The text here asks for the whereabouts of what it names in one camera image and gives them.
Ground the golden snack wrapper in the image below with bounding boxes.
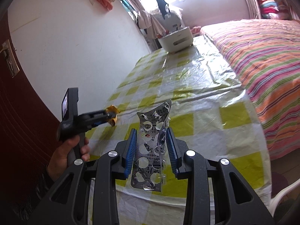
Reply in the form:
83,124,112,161
105,105,120,127

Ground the silver pill blister pack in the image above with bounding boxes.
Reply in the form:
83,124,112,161
131,99,172,192

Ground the person's left hand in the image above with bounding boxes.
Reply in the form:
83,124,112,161
47,135,90,181

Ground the red wooden door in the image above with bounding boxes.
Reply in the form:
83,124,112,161
0,11,62,225

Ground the left pink curtain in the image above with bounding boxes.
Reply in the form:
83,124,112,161
126,0,167,39

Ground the pink curtain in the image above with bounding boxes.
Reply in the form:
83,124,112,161
246,0,262,19
126,0,167,39

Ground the white storage basket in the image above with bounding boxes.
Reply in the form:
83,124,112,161
158,27,193,53

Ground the white washing machine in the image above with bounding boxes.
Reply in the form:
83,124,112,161
161,11,185,33

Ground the striped bed cover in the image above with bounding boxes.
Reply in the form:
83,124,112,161
200,19,299,160

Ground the right pink curtain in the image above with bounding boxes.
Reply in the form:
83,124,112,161
246,0,262,19

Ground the stack of folded quilts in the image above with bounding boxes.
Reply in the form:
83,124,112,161
257,0,292,20

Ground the brass door handle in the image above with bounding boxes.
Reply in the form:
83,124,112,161
1,39,20,78

